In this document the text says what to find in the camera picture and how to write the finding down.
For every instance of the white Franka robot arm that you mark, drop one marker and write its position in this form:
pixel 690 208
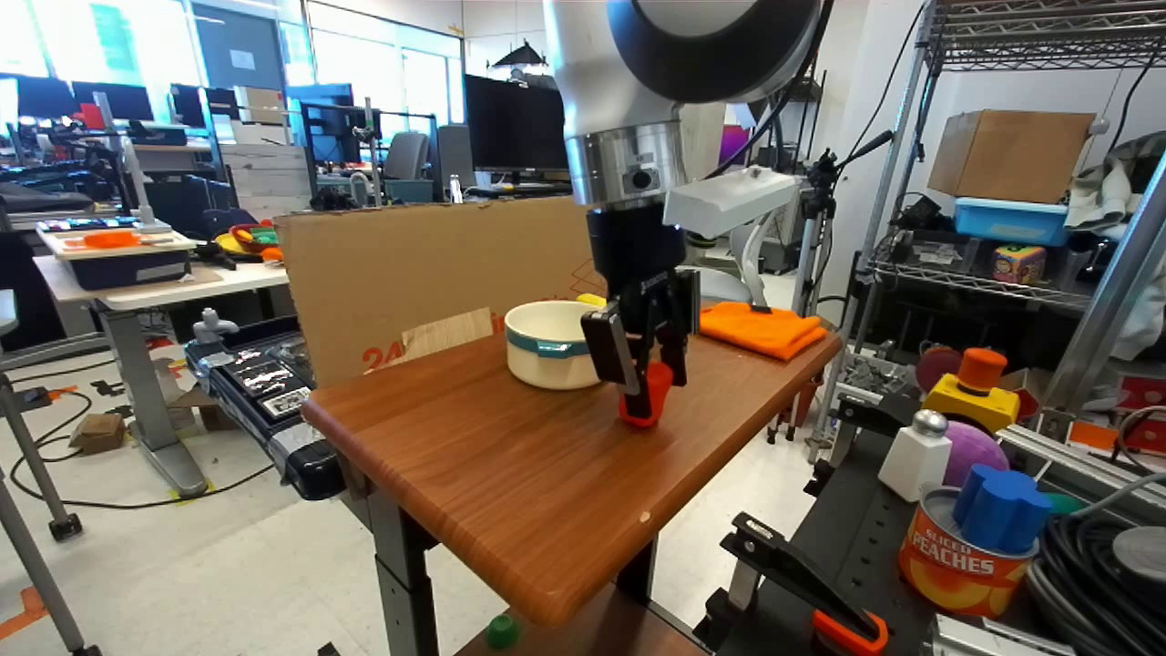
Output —
pixel 594 76

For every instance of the orange plate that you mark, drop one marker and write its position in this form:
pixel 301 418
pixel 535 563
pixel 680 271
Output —
pixel 111 237

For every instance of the white desk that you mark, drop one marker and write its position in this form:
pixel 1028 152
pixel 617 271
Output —
pixel 182 293

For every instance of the black orange bar clamp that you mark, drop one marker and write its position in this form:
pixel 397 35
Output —
pixel 778 568

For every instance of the orange pepper-shaped cup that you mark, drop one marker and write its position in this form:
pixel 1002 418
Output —
pixel 649 404

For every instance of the black camera on tripod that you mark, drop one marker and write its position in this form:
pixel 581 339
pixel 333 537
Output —
pixel 832 182

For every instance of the brown cardboard box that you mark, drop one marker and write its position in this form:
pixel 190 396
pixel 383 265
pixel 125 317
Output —
pixel 1008 153

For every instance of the yellow box orange button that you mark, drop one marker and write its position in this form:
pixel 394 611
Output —
pixel 973 396

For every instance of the folded orange cloth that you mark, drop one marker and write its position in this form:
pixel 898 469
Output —
pixel 763 328

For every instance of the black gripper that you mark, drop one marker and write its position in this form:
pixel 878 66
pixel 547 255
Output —
pixel 637 242

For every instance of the white pot teal band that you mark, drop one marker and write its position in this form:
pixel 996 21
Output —
pixel 547 353

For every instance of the colourful cube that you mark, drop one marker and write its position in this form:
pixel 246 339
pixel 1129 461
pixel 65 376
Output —
pixel 1019 265

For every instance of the white grey office chair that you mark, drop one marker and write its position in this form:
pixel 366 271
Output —
pixel 744 265

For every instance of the colourful toy pile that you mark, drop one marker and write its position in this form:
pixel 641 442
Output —
pixel 246 242

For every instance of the white shaker bottle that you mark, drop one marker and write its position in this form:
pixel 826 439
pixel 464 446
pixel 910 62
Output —
pixel 911 461

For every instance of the black computer monitor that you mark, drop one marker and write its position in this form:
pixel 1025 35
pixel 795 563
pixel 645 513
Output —
pixel 113 102
pixel 43 95

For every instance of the yellow toy banana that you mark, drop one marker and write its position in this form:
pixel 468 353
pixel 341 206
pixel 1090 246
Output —
pixel 593 302

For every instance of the black frame machine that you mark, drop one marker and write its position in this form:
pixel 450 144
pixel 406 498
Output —
pixel 331 147

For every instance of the purple ball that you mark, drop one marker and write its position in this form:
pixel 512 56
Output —
pixel 977 453

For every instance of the large black monitor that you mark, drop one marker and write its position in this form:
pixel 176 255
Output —
pixel 512 127

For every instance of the grey aluminium beam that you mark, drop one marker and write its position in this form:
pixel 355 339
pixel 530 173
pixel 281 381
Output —
pixel 1114 293

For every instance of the green floor object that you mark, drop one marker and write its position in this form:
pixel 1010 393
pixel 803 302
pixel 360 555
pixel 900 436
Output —
pixel 502 633

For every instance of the grey metal stand legs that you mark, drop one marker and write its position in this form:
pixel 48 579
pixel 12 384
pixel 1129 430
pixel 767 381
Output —
pixel 26 442

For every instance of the grey cylinder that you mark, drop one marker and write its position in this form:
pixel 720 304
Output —
pixel 1144 555

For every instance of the orange peaches can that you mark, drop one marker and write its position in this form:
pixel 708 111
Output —
pixel 951 572

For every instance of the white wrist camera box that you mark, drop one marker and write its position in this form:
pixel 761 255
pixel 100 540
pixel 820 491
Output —
pixel 729 201

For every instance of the blue plastic bin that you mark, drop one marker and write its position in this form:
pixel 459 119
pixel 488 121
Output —
pixel 1010 223

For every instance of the small brown box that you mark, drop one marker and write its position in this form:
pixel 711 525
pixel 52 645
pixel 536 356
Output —
pixel 95 430

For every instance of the blue plastic block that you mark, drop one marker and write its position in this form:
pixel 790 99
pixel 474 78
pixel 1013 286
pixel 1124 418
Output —
pixel 1001 513

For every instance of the brown cardboard panel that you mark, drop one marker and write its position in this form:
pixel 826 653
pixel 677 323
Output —
pixel 423 269

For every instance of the white tray black base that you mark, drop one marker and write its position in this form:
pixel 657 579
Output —
pixel 120 265

